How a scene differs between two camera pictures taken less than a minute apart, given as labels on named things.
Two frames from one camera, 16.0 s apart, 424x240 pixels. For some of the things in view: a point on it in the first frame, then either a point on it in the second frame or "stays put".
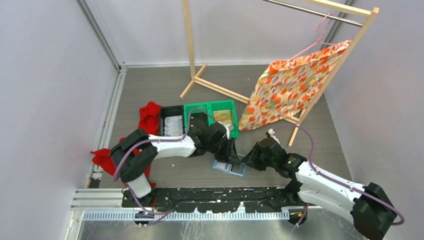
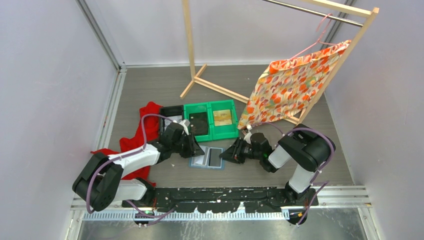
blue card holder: x=238 y=169 to x=210 y=159
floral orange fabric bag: x=287 y=86 stays put
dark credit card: x=237 y=168 to x=214 y=158
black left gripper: x=229 y=154 to x=193 y=149
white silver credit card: x=220 y=165 to x=200 y=159
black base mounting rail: x=266 y=199 stays put
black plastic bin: x=169 y=112 stays put
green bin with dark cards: x=197 y=116 stays put
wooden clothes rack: x=373 y=12 stays put
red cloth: x=149 y=121 stays put
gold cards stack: x=223 y=116 stays put
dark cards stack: x=198 y=121 stays put
